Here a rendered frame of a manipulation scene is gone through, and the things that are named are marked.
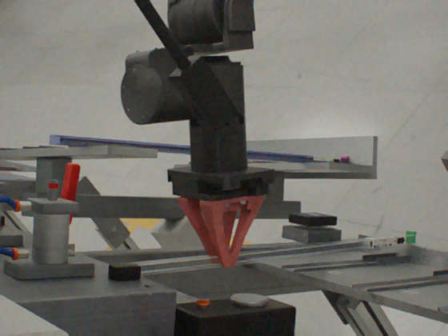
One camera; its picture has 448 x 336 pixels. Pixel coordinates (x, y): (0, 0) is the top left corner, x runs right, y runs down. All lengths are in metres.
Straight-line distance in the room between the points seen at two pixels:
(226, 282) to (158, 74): 0.31
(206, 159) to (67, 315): 0.39
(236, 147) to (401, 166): 1.73
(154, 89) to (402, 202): 1.69
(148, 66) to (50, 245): 0.30
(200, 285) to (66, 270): 0.46
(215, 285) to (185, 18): 0.32
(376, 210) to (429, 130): 0.35
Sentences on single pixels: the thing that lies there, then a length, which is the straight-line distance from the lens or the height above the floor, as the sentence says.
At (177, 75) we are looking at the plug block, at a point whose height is 1.21.
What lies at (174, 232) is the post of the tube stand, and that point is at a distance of 1.16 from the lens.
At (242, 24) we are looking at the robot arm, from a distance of 0.80.
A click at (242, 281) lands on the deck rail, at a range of 0.98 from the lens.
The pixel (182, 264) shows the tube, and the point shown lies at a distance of 0.82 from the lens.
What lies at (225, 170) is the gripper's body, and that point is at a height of 1.01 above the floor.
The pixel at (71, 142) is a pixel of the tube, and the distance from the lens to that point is 0.94.
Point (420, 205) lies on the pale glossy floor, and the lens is 2.34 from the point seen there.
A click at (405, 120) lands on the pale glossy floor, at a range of 2.71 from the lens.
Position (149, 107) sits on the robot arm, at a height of 1.11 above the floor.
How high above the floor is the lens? 1.38
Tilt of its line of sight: 27 degrees down
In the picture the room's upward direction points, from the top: 34 degrees counter-clockwise
